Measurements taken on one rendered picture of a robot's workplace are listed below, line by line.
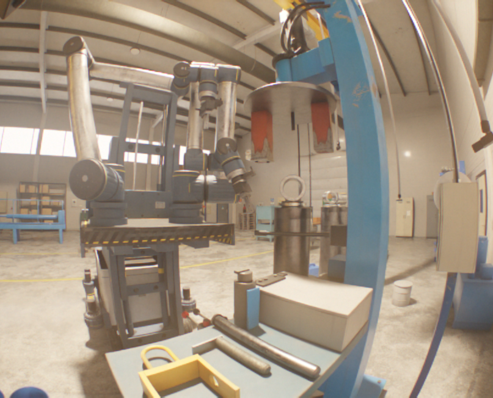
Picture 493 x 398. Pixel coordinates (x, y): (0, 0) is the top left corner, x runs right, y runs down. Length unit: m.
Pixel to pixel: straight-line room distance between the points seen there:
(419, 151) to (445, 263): 10.91
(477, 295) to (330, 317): 2.60
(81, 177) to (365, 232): 1.28
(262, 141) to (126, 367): 1.27
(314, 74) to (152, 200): 1.59
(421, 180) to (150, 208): 11.16
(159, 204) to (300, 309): 1.61
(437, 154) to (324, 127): 10.79
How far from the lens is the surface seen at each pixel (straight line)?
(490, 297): 3.18
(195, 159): 1.29
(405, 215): 11.19
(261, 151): 1.37
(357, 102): 1.12
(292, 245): 1.23
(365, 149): 1.04
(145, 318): 2.64
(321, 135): 1.29
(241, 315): 0.79
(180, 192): 1.53
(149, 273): 2.46
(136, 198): 2.00
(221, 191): 1.54
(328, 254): 2.62
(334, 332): 0.69
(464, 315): 3.20
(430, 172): 11.78
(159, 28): 5.97
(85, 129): 1.26
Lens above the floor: 1.48
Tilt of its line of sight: 2 degrees up
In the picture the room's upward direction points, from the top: straight up
